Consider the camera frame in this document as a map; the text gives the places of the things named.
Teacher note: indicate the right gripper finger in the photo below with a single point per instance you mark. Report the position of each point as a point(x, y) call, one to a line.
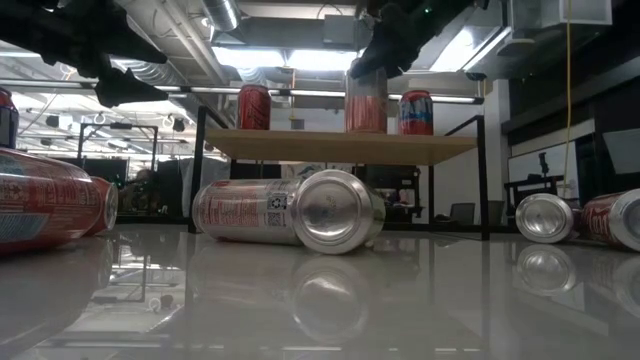
point(377, 57)

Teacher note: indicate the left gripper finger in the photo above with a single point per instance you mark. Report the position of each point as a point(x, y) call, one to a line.
point(125, 90)
point(135, 45)

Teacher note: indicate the silver and orange sparkling can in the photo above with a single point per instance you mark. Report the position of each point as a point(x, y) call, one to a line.
point(366, 110)

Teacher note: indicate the dark red Coca-Cola can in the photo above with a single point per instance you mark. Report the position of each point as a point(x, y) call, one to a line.
point(253, 107)

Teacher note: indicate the green sparkling water can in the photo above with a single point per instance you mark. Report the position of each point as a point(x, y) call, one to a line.
point(332, 210)

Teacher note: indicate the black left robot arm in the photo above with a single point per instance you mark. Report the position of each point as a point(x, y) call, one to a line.
point(20, 25)

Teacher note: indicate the wooden shelf black metal legs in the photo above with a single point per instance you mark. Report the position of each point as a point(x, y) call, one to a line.
point(340, 147)

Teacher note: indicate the long linear ceiling light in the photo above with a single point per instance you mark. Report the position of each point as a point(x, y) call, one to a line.
point(310, 93)

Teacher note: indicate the person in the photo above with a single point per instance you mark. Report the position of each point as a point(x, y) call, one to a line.
point(142, 190)

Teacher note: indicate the black background workstation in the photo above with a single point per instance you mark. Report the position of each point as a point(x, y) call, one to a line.
point(395, 180)

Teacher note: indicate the silver Diet Coke can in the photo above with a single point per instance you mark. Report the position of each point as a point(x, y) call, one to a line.
point(240, 210)

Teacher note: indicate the white ceiling air unit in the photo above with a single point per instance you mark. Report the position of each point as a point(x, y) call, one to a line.
point(590, 12)

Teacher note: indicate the grey office chair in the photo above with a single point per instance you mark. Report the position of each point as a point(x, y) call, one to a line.
point(496, 212)
point(462, 212)

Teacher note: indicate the white board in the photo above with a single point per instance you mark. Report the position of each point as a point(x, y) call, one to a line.
point(520, 170)

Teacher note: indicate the black equipment stand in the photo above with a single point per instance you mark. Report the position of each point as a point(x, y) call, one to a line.
point(530, 187)

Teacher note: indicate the dark red soda can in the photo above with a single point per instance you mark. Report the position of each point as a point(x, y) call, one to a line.
point(545, 217)

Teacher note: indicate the short silver ventilation duct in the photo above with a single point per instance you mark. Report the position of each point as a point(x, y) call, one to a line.
point(220, 14)

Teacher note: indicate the grey ceiling duct box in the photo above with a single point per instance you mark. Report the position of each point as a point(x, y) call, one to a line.
point(290, 32)

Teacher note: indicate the colourful wall picture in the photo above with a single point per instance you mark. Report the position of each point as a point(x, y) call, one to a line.
point(305, 170)

